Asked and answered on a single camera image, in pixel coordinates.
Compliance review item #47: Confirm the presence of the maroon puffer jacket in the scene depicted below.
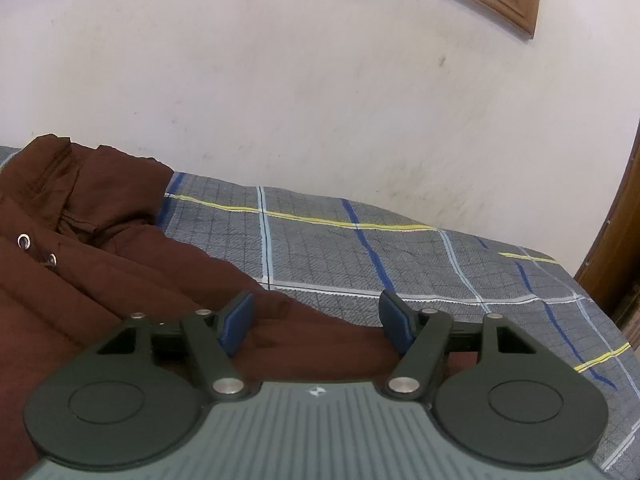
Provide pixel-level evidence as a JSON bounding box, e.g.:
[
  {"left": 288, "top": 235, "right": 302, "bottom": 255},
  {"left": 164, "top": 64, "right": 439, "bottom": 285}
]
[{"left": 0, "top": 133, "right": 482, "bottom": 480}]

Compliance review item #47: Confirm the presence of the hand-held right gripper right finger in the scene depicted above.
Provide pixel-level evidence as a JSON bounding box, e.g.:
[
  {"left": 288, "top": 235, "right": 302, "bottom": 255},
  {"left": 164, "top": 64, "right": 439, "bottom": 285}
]
[{"left": 379, "top": 290, "right": 540, "bottom": 402}]

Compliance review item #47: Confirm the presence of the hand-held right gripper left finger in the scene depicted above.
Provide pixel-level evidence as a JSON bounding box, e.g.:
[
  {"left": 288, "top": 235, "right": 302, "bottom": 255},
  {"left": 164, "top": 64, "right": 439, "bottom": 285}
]
[{"left": 92, "top": 290, "right": 257, "bottom": 402}]

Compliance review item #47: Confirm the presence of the grey plaid bed sheet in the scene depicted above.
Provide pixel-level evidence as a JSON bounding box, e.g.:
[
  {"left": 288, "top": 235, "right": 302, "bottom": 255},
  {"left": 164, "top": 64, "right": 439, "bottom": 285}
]
[{"left": 0, "top": 145, "right": 632, "bottom": 471}]

